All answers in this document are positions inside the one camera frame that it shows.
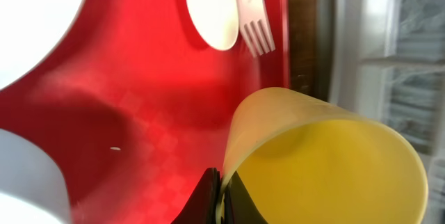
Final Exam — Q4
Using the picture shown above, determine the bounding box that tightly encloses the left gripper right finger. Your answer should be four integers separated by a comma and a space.
223, 172, 267, 224

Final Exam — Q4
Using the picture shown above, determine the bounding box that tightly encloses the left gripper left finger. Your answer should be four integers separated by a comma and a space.
172, 168, 221, 224

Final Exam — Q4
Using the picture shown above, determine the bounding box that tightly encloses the yellow plastic cup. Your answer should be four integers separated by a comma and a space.
221, 87, 428, 223

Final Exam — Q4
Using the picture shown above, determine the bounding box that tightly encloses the mint green bowl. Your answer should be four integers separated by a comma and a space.
1, 129, 72, 224

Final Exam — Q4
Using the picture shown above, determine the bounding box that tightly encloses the light blue plate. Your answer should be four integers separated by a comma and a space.
1, 0, 84, 89

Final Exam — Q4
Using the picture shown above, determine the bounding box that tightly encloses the grey dishwasher rack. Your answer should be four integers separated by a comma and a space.
317, 0, 444, 223

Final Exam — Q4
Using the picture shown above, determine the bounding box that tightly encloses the red serving tray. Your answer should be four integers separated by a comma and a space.
1, 0, 289, 223

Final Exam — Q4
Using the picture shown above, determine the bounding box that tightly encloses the white plastic fork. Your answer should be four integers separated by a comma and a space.
236, 0, 275, 57

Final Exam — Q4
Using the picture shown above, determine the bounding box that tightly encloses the white plastic spoon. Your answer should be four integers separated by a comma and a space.
186, 0, 239, 51

